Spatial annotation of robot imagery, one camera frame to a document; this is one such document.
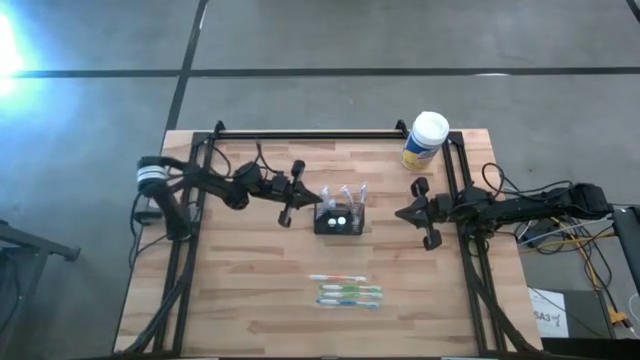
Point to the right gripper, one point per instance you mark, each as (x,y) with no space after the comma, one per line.
(439,209)

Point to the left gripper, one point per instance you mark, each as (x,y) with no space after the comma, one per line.
(282,187)

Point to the clear-wrapped toothbrush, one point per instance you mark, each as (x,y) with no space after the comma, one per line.
(326,197)
(347,197)

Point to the blue toothbrush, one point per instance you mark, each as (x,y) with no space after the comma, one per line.
(347,303)
(362,195)

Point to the orange toothbrush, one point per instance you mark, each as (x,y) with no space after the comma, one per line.
(337,278)

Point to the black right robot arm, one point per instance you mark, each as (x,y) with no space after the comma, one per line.
(525,205)

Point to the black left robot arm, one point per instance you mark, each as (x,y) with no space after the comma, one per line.
(215,182)

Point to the Lysol wipes canister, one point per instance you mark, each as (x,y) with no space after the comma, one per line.
(425,137)

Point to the white paper sheet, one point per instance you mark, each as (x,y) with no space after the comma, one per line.
(547,312)

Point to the black pole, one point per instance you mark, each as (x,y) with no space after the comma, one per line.
(627,235)

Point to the black floor stand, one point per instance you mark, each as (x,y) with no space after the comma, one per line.
(30,239)

